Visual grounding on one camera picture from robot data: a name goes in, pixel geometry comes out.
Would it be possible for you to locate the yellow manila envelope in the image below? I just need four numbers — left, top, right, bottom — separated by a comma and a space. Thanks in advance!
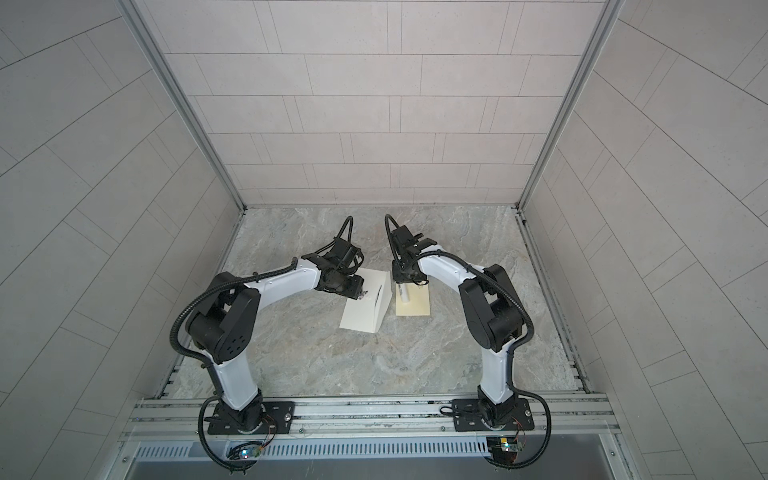
395, 283, 431, 317

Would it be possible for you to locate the cream white envelope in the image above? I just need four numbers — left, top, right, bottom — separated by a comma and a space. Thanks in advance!
339, 268, 392, 334

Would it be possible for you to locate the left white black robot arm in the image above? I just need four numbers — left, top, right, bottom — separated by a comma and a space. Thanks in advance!
173, 236, 364, 433

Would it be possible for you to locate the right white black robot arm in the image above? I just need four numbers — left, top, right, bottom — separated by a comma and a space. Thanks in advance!
385, 214, 534, 430

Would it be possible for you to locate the right circuit board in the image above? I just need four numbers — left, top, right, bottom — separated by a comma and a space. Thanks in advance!
486, 436, 524, 464

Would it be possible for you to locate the circuit board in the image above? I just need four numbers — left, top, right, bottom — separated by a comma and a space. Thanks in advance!
486, 436, 524, 464
227, 441, 264, 461

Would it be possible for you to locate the left circuit board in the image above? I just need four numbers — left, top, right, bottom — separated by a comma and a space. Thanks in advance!
227, 441, 264, 461

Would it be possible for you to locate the white ventilation grille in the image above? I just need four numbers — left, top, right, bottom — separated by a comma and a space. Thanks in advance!
133, 436, 490, 462

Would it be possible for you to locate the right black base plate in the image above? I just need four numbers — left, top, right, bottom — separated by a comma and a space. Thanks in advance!
449, 398, 535, 432

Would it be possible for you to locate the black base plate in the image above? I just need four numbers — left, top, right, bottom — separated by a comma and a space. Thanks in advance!
204, 401, 296, 435
449, 398, 535, 432

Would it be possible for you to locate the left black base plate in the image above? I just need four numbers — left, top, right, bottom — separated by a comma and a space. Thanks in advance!
204, 401, 296, 435

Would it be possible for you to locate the right black cable conduit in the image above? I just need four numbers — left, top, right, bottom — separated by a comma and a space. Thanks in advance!
383, 213, 553, 470

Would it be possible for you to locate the aluminium mounting rail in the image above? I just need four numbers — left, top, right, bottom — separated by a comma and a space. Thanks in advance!
118, 392, 620, 441

